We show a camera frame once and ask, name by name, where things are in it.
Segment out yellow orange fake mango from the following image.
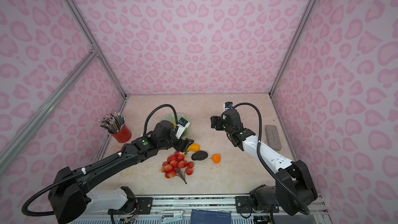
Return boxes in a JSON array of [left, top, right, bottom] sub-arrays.
[[187, 143, 201, 152]]

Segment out red fake strawberry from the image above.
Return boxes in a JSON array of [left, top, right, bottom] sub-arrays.
[[174, 151, 187, 157]]

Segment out dark fake avocado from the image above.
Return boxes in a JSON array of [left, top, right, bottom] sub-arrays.
[[191, 150, 208, 161]]

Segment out red fake cherry bunch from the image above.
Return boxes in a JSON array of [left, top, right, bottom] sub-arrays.
[[161, 155, 195, 184]]

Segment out small orange fake tangerine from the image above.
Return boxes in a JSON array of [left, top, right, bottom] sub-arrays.
[[211, 154, 221, 164]]

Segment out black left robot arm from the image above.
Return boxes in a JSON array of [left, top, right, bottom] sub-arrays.
[[21, 118, 194, 224]]

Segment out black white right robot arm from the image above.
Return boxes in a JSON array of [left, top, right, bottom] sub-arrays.
[[210, 102, 318, 216]]

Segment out light green wavy fruit bowl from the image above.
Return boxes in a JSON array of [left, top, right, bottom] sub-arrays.
[[162, 113, 192, 139]]

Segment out red metal pencil cup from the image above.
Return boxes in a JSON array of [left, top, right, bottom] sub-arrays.
[[111, 124, 132, 143]]

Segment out grey rectangular stone block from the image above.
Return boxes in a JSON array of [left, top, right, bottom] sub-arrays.
[[265, 125, 282, 151]]

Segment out bundle of coloured pencils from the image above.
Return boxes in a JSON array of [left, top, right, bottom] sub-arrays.
[[98, 112, 125, 134]]

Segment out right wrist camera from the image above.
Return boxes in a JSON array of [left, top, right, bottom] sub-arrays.
[[223, 102, 233, 111]]

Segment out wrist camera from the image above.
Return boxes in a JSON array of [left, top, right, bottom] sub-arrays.
[[223, 102, 233, 111], [175, 117, 191, 139]]

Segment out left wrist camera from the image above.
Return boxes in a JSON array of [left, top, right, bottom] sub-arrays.
[[175, 117, 191, 139]]

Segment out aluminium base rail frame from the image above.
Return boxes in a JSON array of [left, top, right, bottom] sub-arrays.
[[73, 195, 331, 224]]

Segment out aluminium diagonal frame bar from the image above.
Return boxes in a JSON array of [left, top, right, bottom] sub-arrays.
[[1, 48, 98, 174]]

